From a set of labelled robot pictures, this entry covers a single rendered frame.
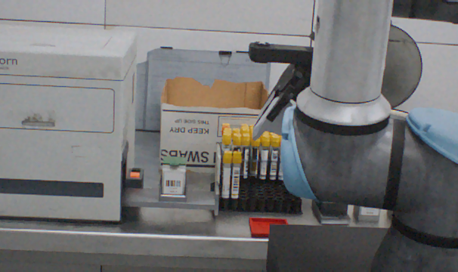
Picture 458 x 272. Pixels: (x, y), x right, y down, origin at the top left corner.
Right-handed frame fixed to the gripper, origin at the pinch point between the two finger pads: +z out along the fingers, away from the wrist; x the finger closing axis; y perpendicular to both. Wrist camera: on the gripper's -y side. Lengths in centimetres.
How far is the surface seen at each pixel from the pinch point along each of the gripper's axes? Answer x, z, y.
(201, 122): 25.1, 9.2, -4.4
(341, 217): -0.9, 4.9, 22.4
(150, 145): 44, 24, -8
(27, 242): -7.9, 35.0, -23.4
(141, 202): -3.0, 20.7, -10.1
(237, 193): 4.6, 12.4, 5.2
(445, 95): 59, -24, 51
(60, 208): -3.9, 28.6, -21.6
